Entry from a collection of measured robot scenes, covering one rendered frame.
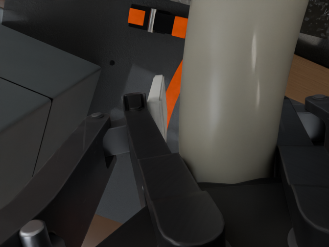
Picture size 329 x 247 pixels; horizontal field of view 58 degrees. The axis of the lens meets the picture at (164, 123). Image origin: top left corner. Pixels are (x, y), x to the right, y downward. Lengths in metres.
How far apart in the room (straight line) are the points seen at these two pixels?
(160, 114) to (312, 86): 0.84
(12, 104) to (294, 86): 0.75
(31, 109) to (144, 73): 0.49
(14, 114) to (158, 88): 0.48
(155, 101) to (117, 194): 1.13
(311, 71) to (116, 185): 0.82
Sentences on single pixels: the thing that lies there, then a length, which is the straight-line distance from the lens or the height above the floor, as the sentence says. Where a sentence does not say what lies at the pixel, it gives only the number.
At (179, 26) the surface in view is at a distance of 0.96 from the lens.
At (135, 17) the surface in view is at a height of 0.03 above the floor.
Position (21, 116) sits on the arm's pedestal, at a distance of 0.63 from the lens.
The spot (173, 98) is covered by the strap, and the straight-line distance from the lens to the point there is 1.05.
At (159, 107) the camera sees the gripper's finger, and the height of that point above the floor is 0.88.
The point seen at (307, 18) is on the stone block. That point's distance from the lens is 0.43.
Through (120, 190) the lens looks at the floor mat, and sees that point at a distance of 1.26.
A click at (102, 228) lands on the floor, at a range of 1.42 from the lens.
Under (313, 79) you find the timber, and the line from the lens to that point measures 0.97.
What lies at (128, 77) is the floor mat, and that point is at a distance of 1.06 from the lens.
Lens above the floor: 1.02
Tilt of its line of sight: 68 degrees down
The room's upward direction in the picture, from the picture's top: 165 degrees counter-clockwise
